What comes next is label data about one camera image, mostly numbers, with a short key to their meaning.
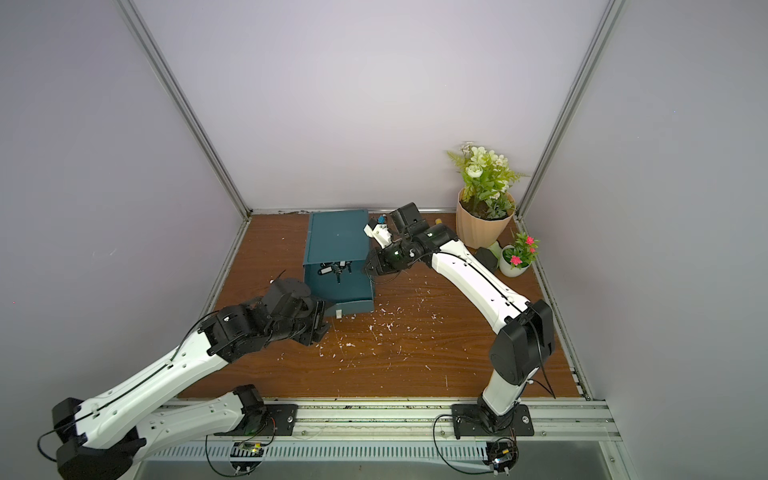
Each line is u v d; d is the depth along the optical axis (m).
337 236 0.85
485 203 1.00
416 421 0.74
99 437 0.38
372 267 0.66
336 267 0.85
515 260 0.90
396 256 0.66
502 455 0.70
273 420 0.73
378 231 0.71
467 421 0.72
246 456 0.72
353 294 0.82
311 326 0.62
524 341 0.43
